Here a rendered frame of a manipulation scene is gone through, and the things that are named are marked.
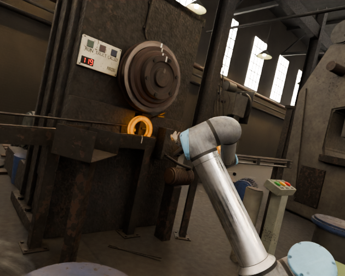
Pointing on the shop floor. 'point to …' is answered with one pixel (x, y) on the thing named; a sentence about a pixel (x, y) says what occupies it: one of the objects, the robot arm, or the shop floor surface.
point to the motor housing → (171, 200)
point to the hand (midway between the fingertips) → (171, 136)
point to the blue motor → (240, 185)
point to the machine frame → (105, 108)
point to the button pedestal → (275, 214)
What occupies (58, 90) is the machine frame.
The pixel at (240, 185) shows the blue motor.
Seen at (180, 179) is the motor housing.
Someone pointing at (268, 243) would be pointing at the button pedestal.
